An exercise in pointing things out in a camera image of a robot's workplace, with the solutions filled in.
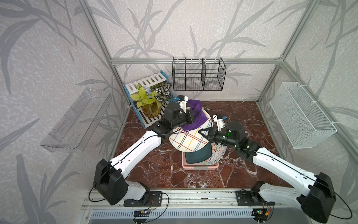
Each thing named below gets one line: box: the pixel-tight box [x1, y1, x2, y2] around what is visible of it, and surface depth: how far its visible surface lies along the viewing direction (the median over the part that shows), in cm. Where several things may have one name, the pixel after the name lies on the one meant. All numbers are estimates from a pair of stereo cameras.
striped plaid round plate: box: [168, 109, 214, 153], surface depth 72 cm
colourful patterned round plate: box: [198, 142, 227, 166], surface depth 83 cm
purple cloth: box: [182, 99, 208, 131], surface depth 73 cm
